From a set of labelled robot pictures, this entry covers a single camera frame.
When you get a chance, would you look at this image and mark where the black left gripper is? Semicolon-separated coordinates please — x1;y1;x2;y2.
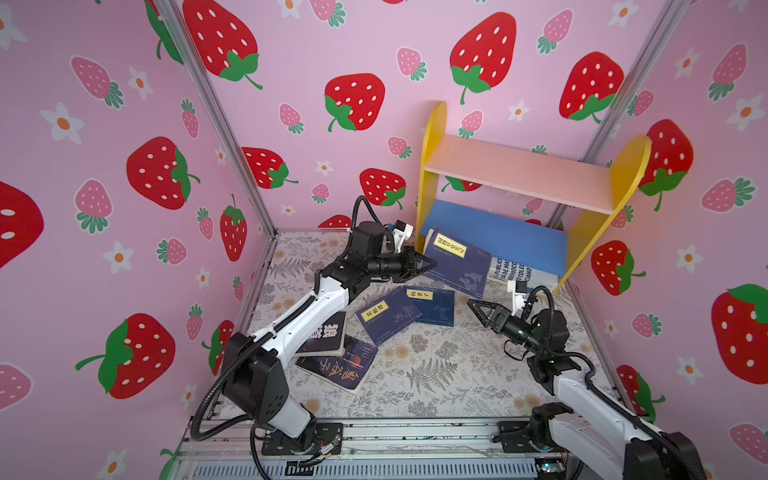
364;249;435;283

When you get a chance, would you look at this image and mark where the navy book yellow label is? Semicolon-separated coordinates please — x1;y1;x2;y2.
355;287;422;347
423;228;492;299

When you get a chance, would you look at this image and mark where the white book black spanish text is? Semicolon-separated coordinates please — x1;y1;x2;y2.
487;257;559;292

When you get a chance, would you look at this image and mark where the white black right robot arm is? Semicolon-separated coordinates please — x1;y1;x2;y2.
468;299;706;479

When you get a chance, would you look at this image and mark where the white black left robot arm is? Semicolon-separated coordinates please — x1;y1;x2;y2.
189;221;436;452

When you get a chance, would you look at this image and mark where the black book white chinese title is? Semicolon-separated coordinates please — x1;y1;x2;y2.
295;311;346;357

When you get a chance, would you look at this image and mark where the dark book orange calligraphy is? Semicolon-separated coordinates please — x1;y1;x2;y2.
296;335;378;393

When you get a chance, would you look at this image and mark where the yellow pink blue bookshelf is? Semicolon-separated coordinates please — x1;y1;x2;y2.
416;101;651;285

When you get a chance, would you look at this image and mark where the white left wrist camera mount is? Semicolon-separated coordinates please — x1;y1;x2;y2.
389;220;414;248

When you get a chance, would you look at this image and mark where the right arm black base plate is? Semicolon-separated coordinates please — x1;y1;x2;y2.
491;419;564;453

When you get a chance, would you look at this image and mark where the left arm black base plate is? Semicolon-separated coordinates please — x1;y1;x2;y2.
260;422;344;456

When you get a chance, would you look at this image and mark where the aluminium front rail frame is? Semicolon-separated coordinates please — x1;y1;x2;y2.
170;416;676;480

